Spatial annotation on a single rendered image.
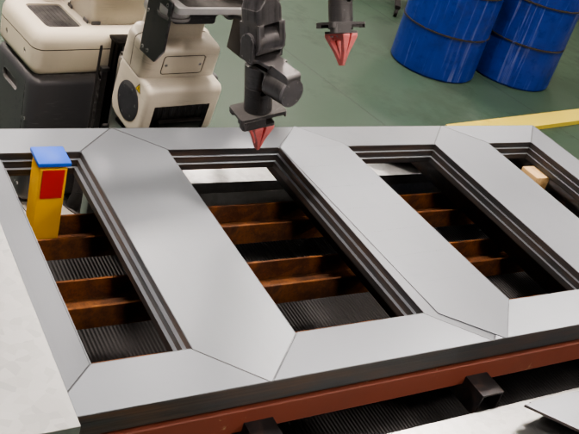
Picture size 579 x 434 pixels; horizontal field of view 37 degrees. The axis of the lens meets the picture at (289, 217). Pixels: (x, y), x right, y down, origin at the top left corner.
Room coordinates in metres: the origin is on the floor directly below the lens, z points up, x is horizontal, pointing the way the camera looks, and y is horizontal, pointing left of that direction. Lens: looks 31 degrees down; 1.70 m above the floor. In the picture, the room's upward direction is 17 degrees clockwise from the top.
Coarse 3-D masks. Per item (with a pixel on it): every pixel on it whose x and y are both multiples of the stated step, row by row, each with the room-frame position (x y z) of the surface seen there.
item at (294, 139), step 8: (288, 136) 1.76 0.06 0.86; (296, 136) 1.77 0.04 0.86; (304, 136) 1.78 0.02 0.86; (312, 136) 1.79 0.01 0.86; (320, 136) 1.81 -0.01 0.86; (288, 144) 1.72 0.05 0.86; (296, 144) 1.73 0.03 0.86; (304, 144) 1.74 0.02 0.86; (312, 144) 1.75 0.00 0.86; (320, 144) 1.77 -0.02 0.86; (328, 144) 1.78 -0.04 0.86; (336, 144) 1.79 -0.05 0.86; (344, 144) 1.80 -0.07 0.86
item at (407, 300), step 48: (528, 144) 2.16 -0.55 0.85; (96, 192) 1.32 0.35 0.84; (480, 192) 1.81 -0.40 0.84; (576, 192) 2.00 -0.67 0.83; (336, 240) 1.45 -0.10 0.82; (528, 240) 1.66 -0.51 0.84; (144, 288) 1.11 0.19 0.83; (384, 288) 1.32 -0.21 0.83; (576, 288) 1.53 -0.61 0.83; (528, 336) 1.28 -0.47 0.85; (576, 336) 1.37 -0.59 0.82; (288, 384) 0.98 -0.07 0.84; (336, 384) 1.04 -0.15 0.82; (96, 432) 0.80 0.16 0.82
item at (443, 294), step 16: (480, 272) 1.44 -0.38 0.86; (416, 288) 1.31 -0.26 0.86; (432, 288) 1.33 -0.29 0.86; (448, 288) 1.34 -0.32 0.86; (464, 288) 1.36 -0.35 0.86; (480, 288) 1.38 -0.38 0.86; (496, 288) 1.39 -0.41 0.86; (432, 304) 1.28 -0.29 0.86; (448, 304) 1.29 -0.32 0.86; (464, 304) 1.31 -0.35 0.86
